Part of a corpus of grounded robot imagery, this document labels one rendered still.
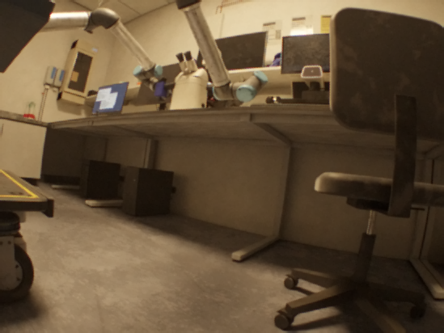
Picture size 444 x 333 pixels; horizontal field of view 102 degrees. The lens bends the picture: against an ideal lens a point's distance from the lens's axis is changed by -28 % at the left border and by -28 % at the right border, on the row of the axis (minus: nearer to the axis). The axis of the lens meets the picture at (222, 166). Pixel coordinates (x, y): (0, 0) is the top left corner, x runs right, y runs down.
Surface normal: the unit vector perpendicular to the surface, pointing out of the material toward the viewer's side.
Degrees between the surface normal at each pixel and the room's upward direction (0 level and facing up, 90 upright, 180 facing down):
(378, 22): 90
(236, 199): 90
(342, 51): 90
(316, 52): 93
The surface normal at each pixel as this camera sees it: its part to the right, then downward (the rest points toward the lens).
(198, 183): -0.51, -0.09
